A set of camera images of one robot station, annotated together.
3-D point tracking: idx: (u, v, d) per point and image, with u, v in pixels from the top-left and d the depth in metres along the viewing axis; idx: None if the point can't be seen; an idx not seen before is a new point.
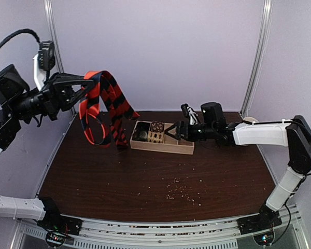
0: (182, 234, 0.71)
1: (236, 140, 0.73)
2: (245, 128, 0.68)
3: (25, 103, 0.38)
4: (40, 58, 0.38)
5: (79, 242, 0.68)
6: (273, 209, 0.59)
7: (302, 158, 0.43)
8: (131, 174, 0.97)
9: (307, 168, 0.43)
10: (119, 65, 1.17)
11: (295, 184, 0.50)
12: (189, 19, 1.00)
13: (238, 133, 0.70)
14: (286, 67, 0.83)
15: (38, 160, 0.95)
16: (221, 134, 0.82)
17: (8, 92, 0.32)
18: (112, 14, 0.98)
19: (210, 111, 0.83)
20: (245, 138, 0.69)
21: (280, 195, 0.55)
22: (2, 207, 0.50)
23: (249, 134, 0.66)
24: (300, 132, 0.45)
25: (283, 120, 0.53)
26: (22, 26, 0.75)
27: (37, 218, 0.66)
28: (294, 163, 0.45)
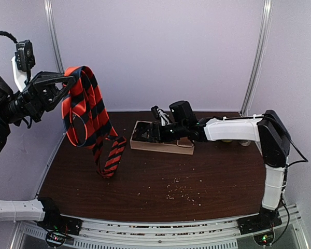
0: (182, 234, 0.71)
1: (207, 137, 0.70)
2: (216, 124, 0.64)
3: (13, 107, 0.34)
4: (17, 59, 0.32)
5: (79, 242, 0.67)
6: (270, 208, 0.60)
7: (276, 153, 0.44)
8: (131, 174, 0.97)
9: (281, 161, 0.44)
10: (119, 65, 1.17)
11: (280, 178, 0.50)
12: (189, 19, 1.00)
13: (210, 129, 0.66)
14: (286, 66, 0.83)
15: (37, 160, 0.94)
16: (192, 131, 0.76)
17: None
18: (112, 14, 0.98)
19: (178, 110, 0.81)
20: (216, 134, 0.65)
21: (272, 193, 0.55)
22: (1, 211, 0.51)
23: (220, 130, 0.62)
24: (272, 126, 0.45)
25: (255, 115, 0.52)
26: (22, 26, 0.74)
27: (37, 219, 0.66)
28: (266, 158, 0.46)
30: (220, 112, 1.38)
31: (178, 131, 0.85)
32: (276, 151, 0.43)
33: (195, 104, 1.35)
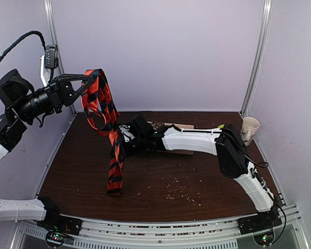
0: (182, 234, 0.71)
1: (165, 147, 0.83)
2: (173, 136, 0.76)
3: (32, 102, 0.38)
4: (46, 57, 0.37)
5: (79, 242, 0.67)
6: (261, 209, 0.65)
7: (231, 165, 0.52)
8: (131, 174, 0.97)
9: (237, 172, 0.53)
10: (119, 65, 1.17)
11: (254, 182, 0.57)
12: (189, 19, 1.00)
13: (167, 140, 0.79)
14: (286, 67, 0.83)
15: (38, 160, 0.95)
16: (149, 141, 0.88)
17: (13, 96, 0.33)
18: (112, 14, 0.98)
19: (134, 124, 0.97)
20: (172, 144, 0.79)
21: (258, 197, 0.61)
22: (4, 210, 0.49)
23: (174, 142, 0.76)
24: (228, 143, 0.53)
25: (212, 131, 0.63)
26: (22, 25, 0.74)
27: (38, 218, 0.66)
28: (224, 171, 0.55)
30: (220, 112, 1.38)
31: (139, 144, 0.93)
32: (233, 165, 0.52)
33: (195, 104, 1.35)
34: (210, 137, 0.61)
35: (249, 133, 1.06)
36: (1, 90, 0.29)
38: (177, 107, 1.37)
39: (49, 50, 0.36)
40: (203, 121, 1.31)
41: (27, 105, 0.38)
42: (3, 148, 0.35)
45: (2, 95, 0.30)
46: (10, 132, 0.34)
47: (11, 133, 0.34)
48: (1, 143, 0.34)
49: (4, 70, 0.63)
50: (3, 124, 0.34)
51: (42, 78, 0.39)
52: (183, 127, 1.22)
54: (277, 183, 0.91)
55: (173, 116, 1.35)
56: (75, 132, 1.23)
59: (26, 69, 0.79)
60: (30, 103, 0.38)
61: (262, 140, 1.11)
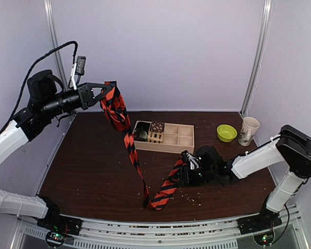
0: (182, 234, 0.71)
1: (237, 175, 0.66)
2: (241, 161, 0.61)
3: (60, 102, 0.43)
4: (77, 65, 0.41)
5: (79, 242, 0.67)
6: (275, 210, 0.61)
7: (305, 165, 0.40)
8: (131, 174, 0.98)
9: None
10: (119, 65, 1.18)
11: (296, 186, 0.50)
12: (189, 20, 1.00)
13: (236, 168, 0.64)
14: (285, 67, 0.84)
15: (38, 160, 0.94)
16: (222, 177, 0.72)
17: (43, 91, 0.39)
18: (112, 14, 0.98)
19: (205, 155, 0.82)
20: (245, 171, 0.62)
21: (281, 198, 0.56)
22: (8, 201, 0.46)
23: (248, 168, 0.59)
24: (293, 142, 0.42)
25: (271, 138, 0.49)
26: (22, 25, 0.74)
27: (40, 214, 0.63)
28: (299, 173, 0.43)
30: (220, 112, 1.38)
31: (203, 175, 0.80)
32: (302, 162, 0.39)
33: (195, 104, 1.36)
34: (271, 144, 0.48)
35: (249, 133, 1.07)
36: (35, 82, 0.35)
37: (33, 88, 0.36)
38: (175, 107, 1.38)
39: (80, 58, 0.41)
40: (203, 121, 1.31)
41: (55, 104, 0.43)
42: (26, 136, 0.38)
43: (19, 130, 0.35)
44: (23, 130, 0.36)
45: (35, 87, 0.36)
46: (36, 121, 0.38)
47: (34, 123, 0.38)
48: (25, 130, 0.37)
49: (4, 70, 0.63)
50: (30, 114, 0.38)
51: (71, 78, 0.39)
52: (183, 127, 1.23)
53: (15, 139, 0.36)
54: (277, 183, 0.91)
55: (173, 116, 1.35)
56: (75, 132, 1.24)
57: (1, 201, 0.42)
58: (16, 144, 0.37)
59: (27, 69, 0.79)
60: (58, 102, 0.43)
61: (262, 140, 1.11)
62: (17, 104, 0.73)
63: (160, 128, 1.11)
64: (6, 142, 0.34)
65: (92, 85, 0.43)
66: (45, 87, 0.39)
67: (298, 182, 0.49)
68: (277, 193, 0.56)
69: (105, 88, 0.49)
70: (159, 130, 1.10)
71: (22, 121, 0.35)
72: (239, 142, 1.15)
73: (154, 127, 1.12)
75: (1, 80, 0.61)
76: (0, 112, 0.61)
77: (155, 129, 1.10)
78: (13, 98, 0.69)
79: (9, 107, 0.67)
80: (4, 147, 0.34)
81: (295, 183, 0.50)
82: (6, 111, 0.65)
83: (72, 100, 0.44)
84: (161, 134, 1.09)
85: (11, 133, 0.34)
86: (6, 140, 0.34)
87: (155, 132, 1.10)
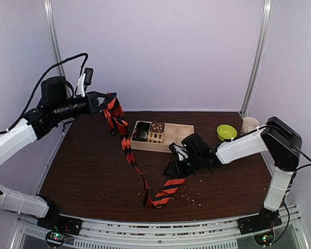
0: (182, 234, 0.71)
1: (221, 160, 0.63)
2: (225, 146, 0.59)
3: (70, 107, 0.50)
4: (86, 76, 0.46)
5: (79, 242, 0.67)
6: (272, 209, 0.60)
7: (286, 156, 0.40)
8: (131, 174, 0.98)
9: (294, 164, 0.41)
10: (118, 65, 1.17)
11: (287, 182, 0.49)
12: (189, 20, 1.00)
13: (221, 154, 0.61)
14: (285, 67, 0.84)
15: (38, 160, 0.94)
16: (206, 160, 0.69)
17: (56, 95, 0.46)
18: (112, 14, 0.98)
19: (190, 142, 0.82)
20: (229, 156, 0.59)
21: (276, 196, 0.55)
22: (11, 197, 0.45)
23: (232, 154, 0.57)
24: (277, 133, 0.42)
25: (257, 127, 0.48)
26: (21, 25, 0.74)
27: (40, 213, 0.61)
28: (281, 164, 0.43)
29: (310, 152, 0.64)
30: (220, 112, 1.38)
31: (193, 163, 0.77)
32: (285, 153, 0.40)
33: (195, 104, 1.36)
34: (256, 133, 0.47)
35: None
36: (49, 85, 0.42)
37: (47, 90, 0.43)
38: (175, 107, 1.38)
39: (88, 69, 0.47)
40: (203, 121, 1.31)
41: (66, 108, 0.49)
42: (34, 134, 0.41)
43: (29, 128, 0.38)
44: (32, 127, 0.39)
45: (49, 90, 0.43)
46: (46, 120, 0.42)
47: (45, 123, 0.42)
48: (34, 128, 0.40)
49: (5, 70, 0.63)
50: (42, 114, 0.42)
51: (81, 90, 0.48)
52: (183, 127, 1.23)
53: (24, 136, 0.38)
54: None
55: (173, 116, 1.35)
56: (75, 132, 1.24)
57: (3, 195, 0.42)
58: (23, 142, 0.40)
59: (27, 69, 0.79)
60: (68, 107, 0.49)
61: None
62: (18, 104, 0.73)
63: (160, 128, 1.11)
64: (16, 138, 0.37)
65: (98, 95, 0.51)
66: (58, 91, 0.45)
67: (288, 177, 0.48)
68: (271, 191, 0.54)
69: (108, 97, 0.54)
70: (159, 130, 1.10)
71: (32, 119, 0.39)
72: None
73: (154, 126, 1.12)
75: (1, 81, 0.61)
76: (0, 112, 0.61)
77: (155, 129, 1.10)
78: (13, 98, 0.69)
79: (10, 107, 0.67)
80: (12, 142, 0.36)
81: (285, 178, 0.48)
82: (6, 111, 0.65)
83: (81, 105, 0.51)
84: (161, 134, 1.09)
85: (23, 129, 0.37)
86: (16, 136, 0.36)
87: (155, 132, 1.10)
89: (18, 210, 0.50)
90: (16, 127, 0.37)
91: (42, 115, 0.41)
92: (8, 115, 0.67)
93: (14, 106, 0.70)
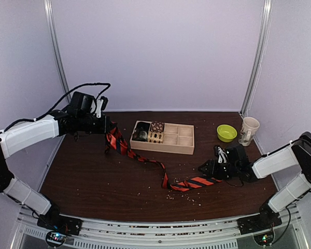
0: (182, 234, 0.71)
1: (256, 175, 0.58)
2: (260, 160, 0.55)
3: (89, 119, 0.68)
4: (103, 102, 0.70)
5: (79, 242, 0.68)
6: (274, 209, 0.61)
7: None
8: (131, 174, 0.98)
9: None
10: (118, 65, 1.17)
11: (302, 191, 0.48)
12: (189, 20, 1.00)
13: (257, 169, 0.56)
14: (285, 67, 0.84)
15: (38, 160, 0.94)
16: (242, 173, 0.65)
17: (85, 105, 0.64)
18: (112, 14, 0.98)
19: (232, 151, 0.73)
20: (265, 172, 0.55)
21: (284, 198, 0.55)
22: (19, 183, 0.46)
23: (269, 169, 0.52)
24: (307, 147, 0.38)
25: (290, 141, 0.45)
26: (22, 25, 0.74)
27: (42, 210, 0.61)
28: None
29: None
30: (220, 112, 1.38)
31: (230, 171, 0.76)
32: None
33: (195, 104, 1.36)
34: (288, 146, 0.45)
35: (249, 133, 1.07)
36: (81, 97, 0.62)
37: (78, 99, 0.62)
38: (175, 107, 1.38)
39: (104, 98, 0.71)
40: (202, 121, 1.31)
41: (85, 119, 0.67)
42: (57, 129, 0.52)
43: (55, 123, 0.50)
44: (57, 123, 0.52)
45: (80, 99, 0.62)
46: (69, 120, 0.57)
47: (67, 123, 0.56)
48: (59, 124, 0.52)
49: (5, 70, 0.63)
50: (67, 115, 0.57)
51: (97, 109, 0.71)
52: (183, 127, 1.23)
53: (47, 128, 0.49)
54: (277, 184, 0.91)
55: (173, 116, 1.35)
56: None
57: (14, 179, 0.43)
58: (45, 135, 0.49)
59: (27, 69, 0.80)
60: (87, 119, 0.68)
61: (262, 140, 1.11)
62: (18, 104, 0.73)
63: (160, 128, 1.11)
64: (43, 126, 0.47)
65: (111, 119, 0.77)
66: (85, 103, 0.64)
67: (306, 188, 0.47)
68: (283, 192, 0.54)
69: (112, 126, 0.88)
70: (159, 130, 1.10)
71: (59, 117, 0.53)
72: (239, 142, 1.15)
73: (154, 126, 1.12)
75: (1, 81, 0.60)
76: (0, 112, 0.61)
77: (155, 129, 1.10)
78: (13, 98, 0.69)
79: (10, 107, 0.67)
80: (41, 130, 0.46)
81: (302, 188, 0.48)
82: (6, 111, 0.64)
83: (97, 123, 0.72)
84: (161, 134, 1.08)
85: (50, 122, 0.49)
86: (43, 126, 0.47)
87: (155, 132, 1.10)
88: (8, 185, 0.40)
89: (23, 201, 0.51)
90: (45, 120, 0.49)
91: (65, 116, 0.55)
92: (9, 115, 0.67)
93: (14, 106, 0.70)
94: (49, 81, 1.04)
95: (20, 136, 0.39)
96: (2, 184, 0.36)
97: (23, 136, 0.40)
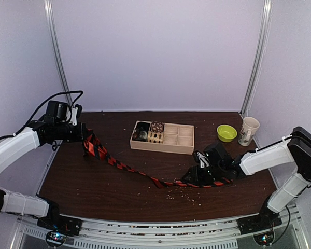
0: (182, 234, 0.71)
1: (244, 172, 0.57)
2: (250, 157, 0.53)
3: (66, 126, 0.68)
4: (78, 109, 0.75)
5: (79, 242, 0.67)
6: (275, 211, 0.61)
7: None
8: (131, 174, 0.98)
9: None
10: (118, 65, 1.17)
11: (300, 189, 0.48)
12: (189, 20, 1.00)
13: (246, 166, 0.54)
14: (285, 67, 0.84)
15: (38, 160, 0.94)
16: (228, 172, 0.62)
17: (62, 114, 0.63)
18: (112, 14, 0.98)
19: (212, 153, 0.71)
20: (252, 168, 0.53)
21: (283, 198, 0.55)
22: (13, 197, 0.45)
23: (257, 166, 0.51)
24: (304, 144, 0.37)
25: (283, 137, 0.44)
26: (22, 25, 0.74)
27: (42, 213, 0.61)
28: (308, 176, 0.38)
29: None
30: (220, 112, 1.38)
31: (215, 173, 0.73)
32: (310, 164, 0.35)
33: (195, 104, 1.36)
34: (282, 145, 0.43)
35: (248, 133, 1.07)
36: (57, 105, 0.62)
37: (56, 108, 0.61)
38: (175, 107, 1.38)
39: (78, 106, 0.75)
40: (203, 121, 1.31)
41: (64, 126, 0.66)
42: (38, 140, 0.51)
43: (34, 134, 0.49)
44: (37, 133, 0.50)
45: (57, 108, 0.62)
46: (48, 129, 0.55)
47: (45, 132, 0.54)
48: (39, 134, 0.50)
49: (5, 70, 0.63)
50: (46, 124, 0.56)
51: (73, 116, 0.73)
52: (183, 127, 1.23)
53: (29, 140, 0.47)
54: (277, 184, 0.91)
55: (173, 117, 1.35)
56: None
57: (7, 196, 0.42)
58: (27, 148, 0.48)
59: (27, 70, 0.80)
60: (65, 126, 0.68)
61: (262, 140, 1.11)
62: (18, 104, 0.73)
63: (160, 128, 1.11)
64: (25, 139, 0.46)
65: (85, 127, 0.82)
66: (61, 112, 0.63)
67: (303, 185, 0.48)
68: (281, 194, 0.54)
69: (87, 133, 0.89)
70: (159, 130, 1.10)
71: (37, 127, 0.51)
72: (239, 142, 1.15)
73: (154, 127, 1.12)
75: (1, 81, 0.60)
76: (0, 112, 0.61)
77: (155, 129, 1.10)
78: (13, 98, 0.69)
79: (9, 107, 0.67)
80: (21, 144, 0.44)
81: (299, 187, 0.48)
82: (6, 111, 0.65)
83: (73, 131, 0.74)
84: (161, 134, 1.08)
85: (30, 133, 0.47)
86: (23, 139, 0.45)
87: (155, 132, 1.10)
88: (2, 205, 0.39)
89: (21, 212, 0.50)
90: (25, 132, 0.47)
91: (43, 126, 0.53)
92: (9, 115, 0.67)
93: (14, 106, 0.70)
94: (50, 81, 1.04)
95: (3, 153, 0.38)
96: None
97: (6, 153, 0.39)
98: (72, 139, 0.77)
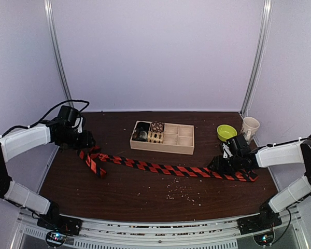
0: (182, 234, 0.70)
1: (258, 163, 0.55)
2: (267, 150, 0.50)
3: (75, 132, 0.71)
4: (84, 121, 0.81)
5: (79, 242, 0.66)
6: (274, 210, 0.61)
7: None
8: (131, 174, 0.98)
9: None
10: (118, 65, 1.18)
11: (302, 193, 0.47)
12: (189, 20, 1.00)
13: (262, 157, 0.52)
14: (285, 67, 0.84)
15: (38, 160, 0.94)
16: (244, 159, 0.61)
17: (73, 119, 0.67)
18: (113, 15, 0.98)
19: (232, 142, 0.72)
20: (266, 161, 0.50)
21: (285, 198, 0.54)
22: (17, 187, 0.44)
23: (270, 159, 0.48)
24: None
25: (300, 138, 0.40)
26: (22, 27, 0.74)
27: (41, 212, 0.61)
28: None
29: None
30: (220, 112, 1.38)
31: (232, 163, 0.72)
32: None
33: (195, 103, 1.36)
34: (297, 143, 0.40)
35: (249, 133, 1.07)
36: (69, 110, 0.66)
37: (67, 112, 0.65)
38: (175, 107, 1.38)
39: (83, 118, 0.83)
40: (203, 121, 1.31)
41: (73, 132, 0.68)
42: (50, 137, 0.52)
43: (47, 129, 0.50)
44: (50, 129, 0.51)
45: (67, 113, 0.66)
46: (59, 129, 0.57)
47: (56, 131, 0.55)
48: (51, 130, 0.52)
49: (5, 71, 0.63)
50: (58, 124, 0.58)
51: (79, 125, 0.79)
52: (183, 127, 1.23)
53: (41, 135, 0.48)
54: (277, 183, 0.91)
55: (173, 117, 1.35)
56: None
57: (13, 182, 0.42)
58: (39, 141, 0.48)
59: (27, 70, 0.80)
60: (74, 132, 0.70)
61: (262, 140, 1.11)
62: (18, 104, 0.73)
63: (160, 128, 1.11)
64: (37, 133, 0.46)
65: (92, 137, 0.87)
66: (73, 116, 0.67)
67: (307, 191, 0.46)
68: (284, 193, 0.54)
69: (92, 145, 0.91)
70: (159, 130, 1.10)
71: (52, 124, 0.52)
72: None
73: (154, 127, 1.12)
75: (1, 81, 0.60)
76: (0, 113, 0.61)
77: (155, 129, 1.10)
78: (13, 98, 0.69)
79: (9, 107, 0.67)
80: (34, 136, 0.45)
81: (303, 191, 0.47)
82: (6, 111, 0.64)
83: (80, 138, 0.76)
84: (161, 134, 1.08)
85: (42, 128, 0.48)
86: (36, 132, 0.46)
87: (155, 132, 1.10)
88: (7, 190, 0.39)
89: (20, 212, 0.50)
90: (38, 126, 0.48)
91: (55, 124, 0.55)
92: (9, 115, 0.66)
93: (14, 106, 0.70)
94: (49, 81, 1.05)
95: (17, 140, 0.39)
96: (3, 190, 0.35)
97: (19, 141, 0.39)
98: (76, 146, 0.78)
